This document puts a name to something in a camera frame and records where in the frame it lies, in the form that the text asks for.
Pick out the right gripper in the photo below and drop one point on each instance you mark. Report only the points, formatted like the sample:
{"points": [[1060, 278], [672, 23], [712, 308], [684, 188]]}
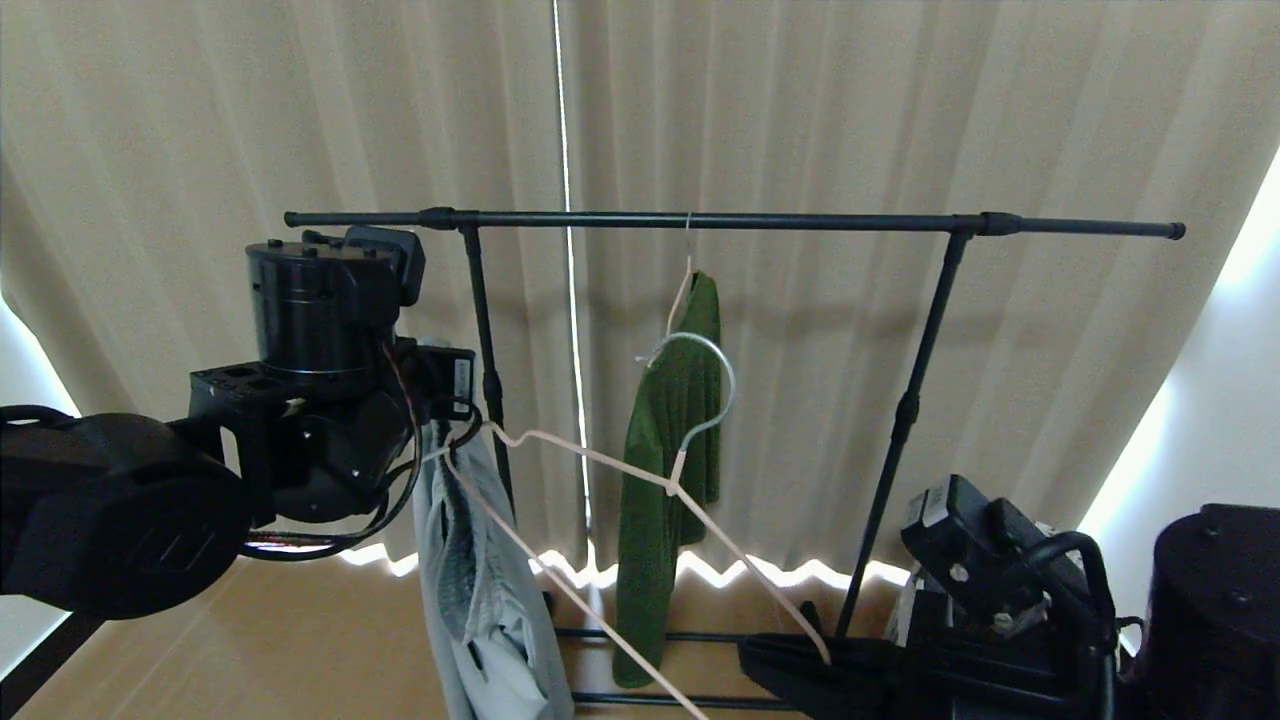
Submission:
{"points": [[1000, 680]]}

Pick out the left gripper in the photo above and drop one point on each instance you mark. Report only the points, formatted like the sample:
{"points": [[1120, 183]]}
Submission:
{"points": [[440, 385]]}

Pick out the pale grey shorts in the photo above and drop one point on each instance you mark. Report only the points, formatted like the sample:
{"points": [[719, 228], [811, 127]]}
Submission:
{"points": [[490, 620]]}

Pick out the green shirt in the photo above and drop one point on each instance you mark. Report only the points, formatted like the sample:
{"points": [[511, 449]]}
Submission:
{"points": [[660, 520]]}

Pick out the pink clothes hanger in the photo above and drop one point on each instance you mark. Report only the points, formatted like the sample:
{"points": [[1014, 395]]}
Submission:
{"points": [[685, 290], [690, 505]]}

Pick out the white laundry basket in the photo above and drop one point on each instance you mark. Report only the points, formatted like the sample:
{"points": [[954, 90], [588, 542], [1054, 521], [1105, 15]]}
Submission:
{"points": [[900, 610]]}

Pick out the black clothes rack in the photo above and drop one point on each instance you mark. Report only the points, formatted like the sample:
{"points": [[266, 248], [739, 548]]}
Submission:
{"points": [[800, 221]]}

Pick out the beige curtain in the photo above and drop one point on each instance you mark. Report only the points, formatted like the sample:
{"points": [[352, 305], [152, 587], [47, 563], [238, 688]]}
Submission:
{"points": [[250, 120]]}

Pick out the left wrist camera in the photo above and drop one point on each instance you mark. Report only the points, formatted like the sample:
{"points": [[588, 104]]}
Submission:
{"points": [[395, 260]]}

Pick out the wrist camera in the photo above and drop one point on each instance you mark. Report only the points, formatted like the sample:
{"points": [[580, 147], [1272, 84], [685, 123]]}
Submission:
{"points": [[970, 540], [395, 260]]}

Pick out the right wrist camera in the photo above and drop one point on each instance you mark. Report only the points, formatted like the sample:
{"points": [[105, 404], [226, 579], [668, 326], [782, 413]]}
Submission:
{"points": [[970, 540]]}

